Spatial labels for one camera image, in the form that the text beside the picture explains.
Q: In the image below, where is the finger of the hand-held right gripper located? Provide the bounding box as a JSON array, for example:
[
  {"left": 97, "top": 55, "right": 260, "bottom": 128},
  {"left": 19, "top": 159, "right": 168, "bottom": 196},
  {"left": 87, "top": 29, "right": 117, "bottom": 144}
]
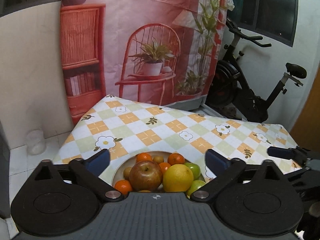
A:
[
  {"left": 267, "top": 146, "right": 313, "bottom": 167},
  {"left": 284, "top": 166, "right": 320, "bottom": 188}
]

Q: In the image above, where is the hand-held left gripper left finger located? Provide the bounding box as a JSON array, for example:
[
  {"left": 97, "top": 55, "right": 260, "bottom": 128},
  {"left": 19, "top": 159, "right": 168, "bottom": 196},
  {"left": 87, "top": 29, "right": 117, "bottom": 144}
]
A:
[{"left": 35, "top": 149, "right": 125, "bottom": 202}]

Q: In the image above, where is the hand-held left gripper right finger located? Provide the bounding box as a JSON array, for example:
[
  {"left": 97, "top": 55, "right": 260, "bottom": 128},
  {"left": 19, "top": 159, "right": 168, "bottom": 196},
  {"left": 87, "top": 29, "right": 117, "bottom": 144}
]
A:
[{"left": 190, "top": 149, "right": 285, "bottom": 202}]

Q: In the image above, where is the beige round plate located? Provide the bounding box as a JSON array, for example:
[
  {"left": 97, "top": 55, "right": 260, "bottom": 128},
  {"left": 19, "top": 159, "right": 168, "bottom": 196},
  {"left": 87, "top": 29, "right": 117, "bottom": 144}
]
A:
[{"left": 112, "top": 151, "right": 208, "bottom": 198}]

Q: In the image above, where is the green apple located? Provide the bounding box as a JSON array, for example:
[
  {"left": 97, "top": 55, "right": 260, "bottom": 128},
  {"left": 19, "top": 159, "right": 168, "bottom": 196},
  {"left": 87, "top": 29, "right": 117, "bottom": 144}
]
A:
[
  {"left": 184, "top": 162, "right": 201, "bottom": 178},
  {"left": 186, "top": 179, "right": 207, "bottom": 197}
]

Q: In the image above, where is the small orange mandarin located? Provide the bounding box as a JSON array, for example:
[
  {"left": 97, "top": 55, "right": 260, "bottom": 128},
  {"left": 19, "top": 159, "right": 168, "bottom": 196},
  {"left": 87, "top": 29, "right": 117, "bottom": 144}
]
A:
[
  {"left": 167, "top": 153, "right": 185, "bottom": 166},
  {"left": 159, "top": 162, "right": 172, "bottom": 175},
  {"left": 114, "top": 179, "right": 133, "bottom": 195},
  {"left": 136, "top": 153, "right": 153, "bottom": 163}
]

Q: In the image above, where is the red apple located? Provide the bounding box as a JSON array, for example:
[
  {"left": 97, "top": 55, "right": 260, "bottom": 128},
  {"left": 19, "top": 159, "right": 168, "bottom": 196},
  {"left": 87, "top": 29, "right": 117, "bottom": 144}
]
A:
[{"left": 129, "top": 160, "right": 163, "bottom": 192}]

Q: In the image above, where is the brown wooden door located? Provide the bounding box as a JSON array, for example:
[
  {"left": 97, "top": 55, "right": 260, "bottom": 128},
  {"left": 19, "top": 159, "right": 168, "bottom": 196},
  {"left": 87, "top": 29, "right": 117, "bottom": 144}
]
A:
[{"left": 290, "top": 85, "right": 320, "bottom": 150}]

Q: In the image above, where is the black exercise bike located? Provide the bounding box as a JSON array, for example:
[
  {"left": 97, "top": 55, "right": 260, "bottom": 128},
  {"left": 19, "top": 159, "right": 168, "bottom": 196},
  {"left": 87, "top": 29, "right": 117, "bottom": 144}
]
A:
[{"left": 207, "top": 17, "right": 308, "bottom": 123}]

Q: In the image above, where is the grey low cabinet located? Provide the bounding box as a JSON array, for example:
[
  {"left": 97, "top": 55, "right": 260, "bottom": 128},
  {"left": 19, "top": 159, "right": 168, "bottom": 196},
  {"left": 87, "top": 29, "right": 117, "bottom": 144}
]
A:
[{"left": 175, "top": 97, "right": 208, "bottom": 112}]

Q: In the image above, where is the checkered floral tablecloth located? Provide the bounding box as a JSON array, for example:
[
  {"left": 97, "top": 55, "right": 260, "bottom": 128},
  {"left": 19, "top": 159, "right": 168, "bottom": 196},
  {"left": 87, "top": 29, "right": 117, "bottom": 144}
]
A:
[{"left": 54, "top": 95, "right": 300, "bottom": 180}]

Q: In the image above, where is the translucent plastic jar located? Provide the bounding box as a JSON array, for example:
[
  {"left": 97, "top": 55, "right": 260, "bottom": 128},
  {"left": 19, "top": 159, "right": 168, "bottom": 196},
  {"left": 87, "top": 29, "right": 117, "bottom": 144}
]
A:
[{"left": 26, "top": 129, "right": 47, "bottom": 155}]

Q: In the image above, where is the printed pink backdrop cloth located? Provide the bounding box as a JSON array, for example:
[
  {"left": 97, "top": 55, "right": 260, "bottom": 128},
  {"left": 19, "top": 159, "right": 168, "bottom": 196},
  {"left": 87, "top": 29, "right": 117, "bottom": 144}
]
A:
[{"left": 60, "top": 0, "right": 234, "bottom": 124}]

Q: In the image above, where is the teal window curtain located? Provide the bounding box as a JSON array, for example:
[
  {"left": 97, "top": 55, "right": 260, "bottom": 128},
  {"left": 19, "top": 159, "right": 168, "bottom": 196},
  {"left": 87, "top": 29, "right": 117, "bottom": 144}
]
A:
[{"left": 229, "top": 0, "right": 242, "bottom": 23}]

